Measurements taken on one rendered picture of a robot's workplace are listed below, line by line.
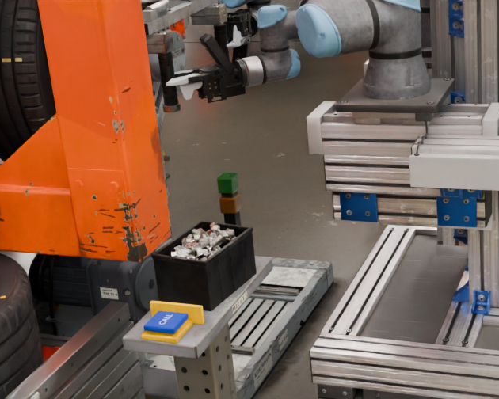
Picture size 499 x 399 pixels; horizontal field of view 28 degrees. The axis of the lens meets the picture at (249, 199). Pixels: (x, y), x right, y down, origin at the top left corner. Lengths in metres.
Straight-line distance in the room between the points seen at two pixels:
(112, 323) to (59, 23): 0.69
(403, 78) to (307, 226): 1.57
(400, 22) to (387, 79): 0.13
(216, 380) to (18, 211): 0.60
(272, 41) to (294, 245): 1.14
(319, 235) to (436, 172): 1.53
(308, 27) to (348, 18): 0.09
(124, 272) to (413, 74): 0.88
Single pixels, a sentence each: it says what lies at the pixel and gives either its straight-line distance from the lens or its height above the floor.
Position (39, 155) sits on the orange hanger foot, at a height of 0.76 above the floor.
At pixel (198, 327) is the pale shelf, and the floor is 0.45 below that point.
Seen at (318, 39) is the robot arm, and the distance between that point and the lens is 2.11.
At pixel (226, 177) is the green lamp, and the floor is 0.66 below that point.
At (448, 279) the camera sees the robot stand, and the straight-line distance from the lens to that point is 2.75.
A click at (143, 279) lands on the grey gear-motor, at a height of 0.35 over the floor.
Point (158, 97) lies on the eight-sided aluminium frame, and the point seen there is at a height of 0.68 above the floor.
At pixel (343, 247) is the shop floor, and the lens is 3.48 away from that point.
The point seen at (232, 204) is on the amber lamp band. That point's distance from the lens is 2.29.
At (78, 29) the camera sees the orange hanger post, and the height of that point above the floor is 1.05.
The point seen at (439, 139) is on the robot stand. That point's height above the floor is 0.74.
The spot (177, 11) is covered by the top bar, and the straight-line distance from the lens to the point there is 2.60.
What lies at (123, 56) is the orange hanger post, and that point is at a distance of 2.13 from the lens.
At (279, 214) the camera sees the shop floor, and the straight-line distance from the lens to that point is 3.80.
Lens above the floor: 1.41
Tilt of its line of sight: 21 degrees down
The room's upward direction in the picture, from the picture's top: 6 degrees counter-clockwise
